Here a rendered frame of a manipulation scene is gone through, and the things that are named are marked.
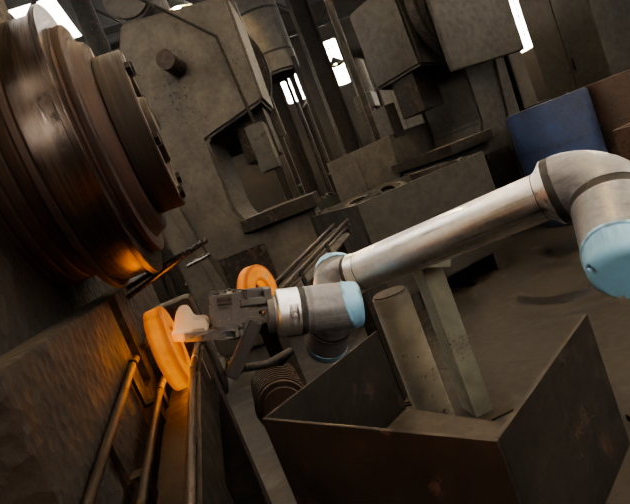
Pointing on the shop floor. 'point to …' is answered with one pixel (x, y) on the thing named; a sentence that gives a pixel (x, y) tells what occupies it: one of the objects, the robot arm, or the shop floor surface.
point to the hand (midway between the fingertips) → (165, 338)
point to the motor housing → (273, 387)
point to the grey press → (445, 76)
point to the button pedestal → (456, 346)
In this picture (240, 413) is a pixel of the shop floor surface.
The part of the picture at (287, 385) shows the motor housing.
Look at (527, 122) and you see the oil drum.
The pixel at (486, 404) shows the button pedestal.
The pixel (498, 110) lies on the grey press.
